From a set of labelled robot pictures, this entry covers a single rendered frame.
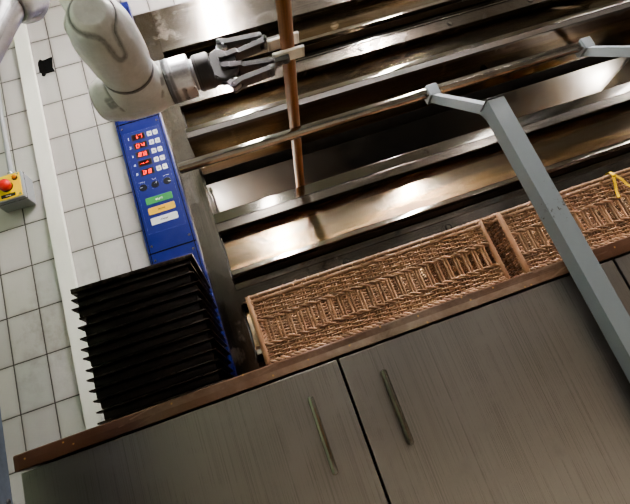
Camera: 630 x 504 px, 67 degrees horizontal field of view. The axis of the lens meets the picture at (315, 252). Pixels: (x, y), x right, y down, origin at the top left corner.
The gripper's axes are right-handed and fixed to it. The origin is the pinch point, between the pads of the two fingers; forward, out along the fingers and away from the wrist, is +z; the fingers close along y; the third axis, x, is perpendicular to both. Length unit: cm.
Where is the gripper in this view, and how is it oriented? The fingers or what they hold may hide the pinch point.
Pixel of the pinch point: (286, 47)
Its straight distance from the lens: 110.9
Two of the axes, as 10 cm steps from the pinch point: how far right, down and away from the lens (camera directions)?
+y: 3.3, 8.9, -3.0
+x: -0.1, -3.2, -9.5
